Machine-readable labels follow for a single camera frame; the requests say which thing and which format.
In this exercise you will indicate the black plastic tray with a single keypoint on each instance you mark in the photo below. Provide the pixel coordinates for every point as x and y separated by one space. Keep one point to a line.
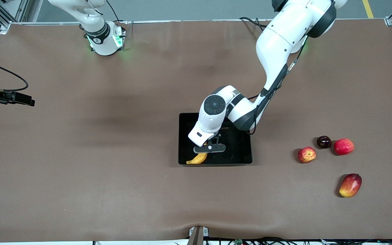
240 149

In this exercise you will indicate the yellow banana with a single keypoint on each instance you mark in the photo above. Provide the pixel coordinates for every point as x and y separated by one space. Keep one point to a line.
197 159

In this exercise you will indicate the red yellow striped apple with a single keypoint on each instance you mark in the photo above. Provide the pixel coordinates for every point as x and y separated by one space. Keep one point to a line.
307 154

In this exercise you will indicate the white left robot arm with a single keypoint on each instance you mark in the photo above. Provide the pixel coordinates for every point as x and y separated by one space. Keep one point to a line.
277 44

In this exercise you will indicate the metal table edge clamp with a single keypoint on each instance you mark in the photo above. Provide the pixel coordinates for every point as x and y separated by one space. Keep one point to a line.
198 234

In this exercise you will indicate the small green circuit board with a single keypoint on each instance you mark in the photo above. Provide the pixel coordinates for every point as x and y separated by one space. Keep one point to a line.
238 242

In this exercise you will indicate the dark purple plum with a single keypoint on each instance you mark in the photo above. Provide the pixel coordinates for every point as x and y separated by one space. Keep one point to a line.
323 142

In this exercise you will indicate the large table cover sheet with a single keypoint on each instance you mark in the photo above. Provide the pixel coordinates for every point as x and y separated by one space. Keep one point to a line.
114 187

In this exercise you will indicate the red peach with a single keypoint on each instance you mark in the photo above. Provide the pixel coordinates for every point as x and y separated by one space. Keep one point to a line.
344 146

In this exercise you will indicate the red yellow mango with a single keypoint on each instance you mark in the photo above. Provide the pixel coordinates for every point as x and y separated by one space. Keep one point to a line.
350 185

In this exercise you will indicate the aluminium frame with stacked profiles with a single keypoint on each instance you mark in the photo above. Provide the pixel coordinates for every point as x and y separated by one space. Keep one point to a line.
12 13

